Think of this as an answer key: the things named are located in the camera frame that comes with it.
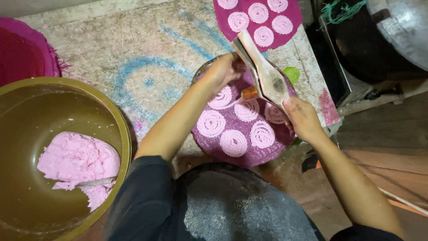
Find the person's left fingers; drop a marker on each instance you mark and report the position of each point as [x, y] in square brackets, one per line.
[238, 65]

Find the metal stove frame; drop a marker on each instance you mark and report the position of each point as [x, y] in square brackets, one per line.
[339, 63]

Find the thin white stick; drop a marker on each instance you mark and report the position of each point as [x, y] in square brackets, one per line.
[403, 200]

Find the person's dark clothing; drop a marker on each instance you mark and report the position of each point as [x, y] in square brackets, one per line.
[234, 207]

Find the stack of magenta mats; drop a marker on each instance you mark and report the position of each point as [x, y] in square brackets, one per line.
[23, 53]

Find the pink dough lump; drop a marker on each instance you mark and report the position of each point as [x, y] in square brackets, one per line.
[78, 157]

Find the person's left hand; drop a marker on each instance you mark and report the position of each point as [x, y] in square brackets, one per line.
[222, 72]

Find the person's right hand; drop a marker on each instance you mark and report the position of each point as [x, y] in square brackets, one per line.
[304, 119]

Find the wooden plank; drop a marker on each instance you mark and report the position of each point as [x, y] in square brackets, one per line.
[374, 102]

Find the large metal lid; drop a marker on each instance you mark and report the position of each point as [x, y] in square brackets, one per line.
[404, 30]

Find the purple woven mat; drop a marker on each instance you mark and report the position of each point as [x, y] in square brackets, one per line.
[245, 155]
[294, 13]

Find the metal spoon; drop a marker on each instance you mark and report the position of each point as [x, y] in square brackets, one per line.
[97, 182]

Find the large black cooking pot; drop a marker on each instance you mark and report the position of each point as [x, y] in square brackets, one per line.
[364, 50]

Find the group of pink dough spirals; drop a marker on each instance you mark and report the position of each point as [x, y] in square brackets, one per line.
[233, 143]
[258, 12]

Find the large olive green basin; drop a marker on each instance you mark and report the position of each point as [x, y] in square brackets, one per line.
[23, 140]

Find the wooden dough press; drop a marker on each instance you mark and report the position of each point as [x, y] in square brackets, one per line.
[267, 73]

